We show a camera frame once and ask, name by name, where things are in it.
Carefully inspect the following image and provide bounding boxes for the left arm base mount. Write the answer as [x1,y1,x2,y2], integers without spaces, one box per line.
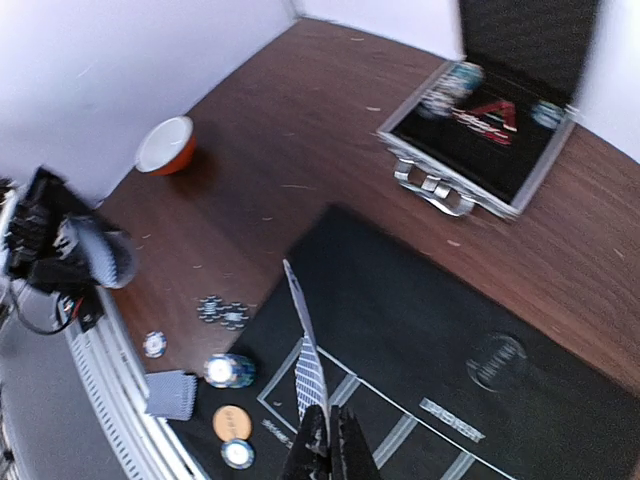
[55,287,105,333]

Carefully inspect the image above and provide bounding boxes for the chips in case right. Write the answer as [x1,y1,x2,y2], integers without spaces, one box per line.
[531,100,566,130]

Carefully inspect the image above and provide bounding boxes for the black poker table mat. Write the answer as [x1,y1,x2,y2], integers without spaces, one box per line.
[169,202,640,480]

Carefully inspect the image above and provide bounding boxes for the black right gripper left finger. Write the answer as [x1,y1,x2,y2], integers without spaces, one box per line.
[280,405,330,480]

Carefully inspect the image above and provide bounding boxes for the white red bowl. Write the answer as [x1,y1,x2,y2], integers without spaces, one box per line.
[135,116,196,176]

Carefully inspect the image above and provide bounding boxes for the grey playing card deck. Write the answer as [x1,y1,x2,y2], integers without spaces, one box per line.
[70,217,138,289]

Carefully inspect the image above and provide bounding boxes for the aluminium poker case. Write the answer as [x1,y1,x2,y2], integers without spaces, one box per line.
[378,1,600,218]

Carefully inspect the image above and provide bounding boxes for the black white chip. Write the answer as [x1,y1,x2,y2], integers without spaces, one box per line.
[196,295,225,323]
[220,302,249,331]

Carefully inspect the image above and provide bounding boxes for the black white chip left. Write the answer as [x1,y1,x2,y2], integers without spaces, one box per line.
[196,295,225,323]

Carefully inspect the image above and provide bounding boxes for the dealt cards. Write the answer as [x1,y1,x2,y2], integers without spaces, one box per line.
[145,370,198,421]

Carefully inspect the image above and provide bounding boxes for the aluminium frame rail front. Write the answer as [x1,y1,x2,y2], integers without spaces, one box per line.
[64,288,209,480]

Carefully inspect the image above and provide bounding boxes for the small chip stack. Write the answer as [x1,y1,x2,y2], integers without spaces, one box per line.
[204,353,256,389]

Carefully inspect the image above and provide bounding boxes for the orange big blind button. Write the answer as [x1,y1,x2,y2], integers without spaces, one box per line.
[212,405,253,442]

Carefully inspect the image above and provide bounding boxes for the black white chip right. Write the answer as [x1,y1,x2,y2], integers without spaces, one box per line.
[220,302,249,331]

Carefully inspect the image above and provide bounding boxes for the white blue chip flat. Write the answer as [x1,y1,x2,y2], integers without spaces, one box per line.
[143,331,167,359]

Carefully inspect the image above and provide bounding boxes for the blue green fifty chip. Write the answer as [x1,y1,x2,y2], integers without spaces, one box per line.
[221,438,255,470]

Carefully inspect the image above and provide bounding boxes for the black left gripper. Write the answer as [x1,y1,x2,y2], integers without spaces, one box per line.
[3,167,125,290]

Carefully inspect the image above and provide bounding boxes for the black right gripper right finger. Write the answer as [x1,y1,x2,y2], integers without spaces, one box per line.
[330,406,380,480]

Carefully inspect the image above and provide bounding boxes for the playing card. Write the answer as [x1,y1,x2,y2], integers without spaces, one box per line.
[283,259,329,420]

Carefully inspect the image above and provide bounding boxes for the chips row in case left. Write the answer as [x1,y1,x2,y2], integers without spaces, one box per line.
[416,62,485,118]

